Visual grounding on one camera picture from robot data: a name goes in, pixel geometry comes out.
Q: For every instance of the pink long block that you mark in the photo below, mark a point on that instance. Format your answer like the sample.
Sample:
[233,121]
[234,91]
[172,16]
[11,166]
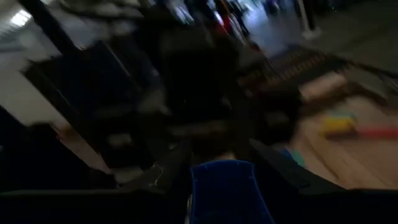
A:
[377,132]

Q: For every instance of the yellow long block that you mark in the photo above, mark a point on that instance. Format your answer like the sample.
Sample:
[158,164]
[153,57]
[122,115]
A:
[339,126]

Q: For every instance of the blue stud block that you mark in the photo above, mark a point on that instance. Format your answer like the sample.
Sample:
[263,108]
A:
[284,152]
[228,193]

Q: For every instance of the teal long block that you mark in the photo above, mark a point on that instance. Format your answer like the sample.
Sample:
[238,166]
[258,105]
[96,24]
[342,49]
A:
[298,158]

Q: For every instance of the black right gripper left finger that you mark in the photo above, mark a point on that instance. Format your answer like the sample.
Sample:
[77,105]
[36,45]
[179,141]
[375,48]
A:
[161,193]

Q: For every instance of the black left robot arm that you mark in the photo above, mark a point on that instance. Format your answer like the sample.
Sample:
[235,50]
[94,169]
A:
[192,77]

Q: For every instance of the black desk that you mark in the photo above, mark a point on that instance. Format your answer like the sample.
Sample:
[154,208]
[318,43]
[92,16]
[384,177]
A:
[87,87]

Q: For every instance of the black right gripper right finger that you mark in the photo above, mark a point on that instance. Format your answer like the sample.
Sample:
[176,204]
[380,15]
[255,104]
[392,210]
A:
[289,193]

